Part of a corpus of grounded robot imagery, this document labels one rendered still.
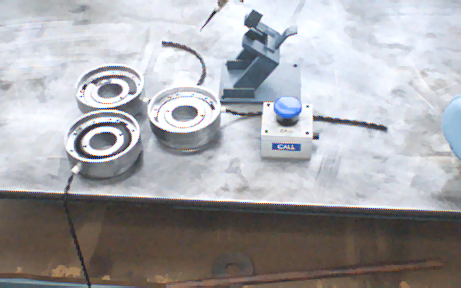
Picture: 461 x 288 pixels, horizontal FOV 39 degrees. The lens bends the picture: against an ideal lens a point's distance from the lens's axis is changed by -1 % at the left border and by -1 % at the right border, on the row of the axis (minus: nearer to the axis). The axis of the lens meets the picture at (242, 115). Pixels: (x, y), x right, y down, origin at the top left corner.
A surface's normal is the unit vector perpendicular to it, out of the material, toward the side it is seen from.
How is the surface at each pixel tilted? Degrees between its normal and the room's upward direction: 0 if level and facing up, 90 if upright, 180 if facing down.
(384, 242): 0
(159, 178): 0
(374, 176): 0
